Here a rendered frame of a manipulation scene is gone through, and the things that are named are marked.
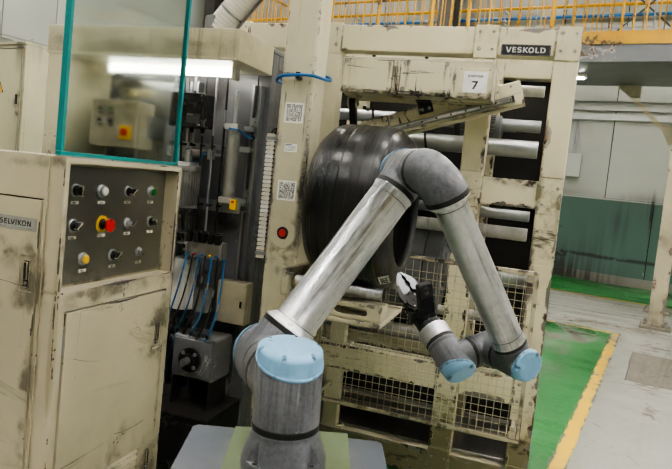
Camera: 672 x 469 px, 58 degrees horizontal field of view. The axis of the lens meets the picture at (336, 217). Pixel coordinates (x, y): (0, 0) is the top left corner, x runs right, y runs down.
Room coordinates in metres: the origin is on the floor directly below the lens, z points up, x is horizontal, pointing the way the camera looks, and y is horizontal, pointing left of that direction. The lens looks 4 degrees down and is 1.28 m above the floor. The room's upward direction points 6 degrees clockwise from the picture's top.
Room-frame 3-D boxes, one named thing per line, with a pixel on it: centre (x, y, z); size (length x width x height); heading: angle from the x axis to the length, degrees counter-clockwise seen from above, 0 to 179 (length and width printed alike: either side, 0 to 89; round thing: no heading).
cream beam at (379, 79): (2.51, -0.29, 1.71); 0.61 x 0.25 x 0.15; 72
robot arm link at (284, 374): (1.33, 0.07, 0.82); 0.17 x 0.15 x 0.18; 22
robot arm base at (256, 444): (1.32, 0.06, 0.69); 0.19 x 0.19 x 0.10
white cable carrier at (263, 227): (2.33, 0.26, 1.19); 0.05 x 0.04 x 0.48; 162
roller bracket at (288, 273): (2.33, 0.09, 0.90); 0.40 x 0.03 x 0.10; 162
